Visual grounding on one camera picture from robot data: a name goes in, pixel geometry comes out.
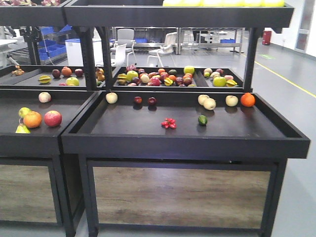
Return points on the red apple middle tray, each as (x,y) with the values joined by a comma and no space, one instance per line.
(154,81)

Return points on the dark red plum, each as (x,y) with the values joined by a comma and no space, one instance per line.
(137,100)
(152,101)

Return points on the large green apple left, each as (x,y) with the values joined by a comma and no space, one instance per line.
(131,74)

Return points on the black fruit display stand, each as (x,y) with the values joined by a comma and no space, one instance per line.
(222,176)

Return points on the dark red plum left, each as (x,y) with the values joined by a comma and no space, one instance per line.
(137,100)

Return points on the green avocado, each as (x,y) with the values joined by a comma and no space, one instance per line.
(202,120)

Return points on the large green apple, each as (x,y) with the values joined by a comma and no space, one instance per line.
(131,74)
(219,81)

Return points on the yellow starfruit right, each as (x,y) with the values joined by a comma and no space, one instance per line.
(231,83)

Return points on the large green apple right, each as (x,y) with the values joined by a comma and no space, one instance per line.
(219,81)

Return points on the black fruit stand left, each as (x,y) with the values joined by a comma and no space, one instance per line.
(39,183)

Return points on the pale pear front middle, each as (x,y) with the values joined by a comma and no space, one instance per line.
(209,104)

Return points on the pale pear far right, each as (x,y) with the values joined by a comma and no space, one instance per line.
(231,100)

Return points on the orange tangerine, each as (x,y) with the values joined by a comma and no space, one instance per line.
(247,100)

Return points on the dark red plum right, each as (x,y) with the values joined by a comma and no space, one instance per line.
(152,101)

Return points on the red apple left stand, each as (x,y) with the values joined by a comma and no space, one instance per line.
(52,118)

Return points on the red cherry tomato bunch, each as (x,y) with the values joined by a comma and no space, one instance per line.
(169,123)

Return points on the yellow green apple back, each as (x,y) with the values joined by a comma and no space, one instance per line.
(189,69)

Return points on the orange on left stand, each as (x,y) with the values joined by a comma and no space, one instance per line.
(32,119)

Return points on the pale pear back middle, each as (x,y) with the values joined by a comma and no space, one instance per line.
(202,98)

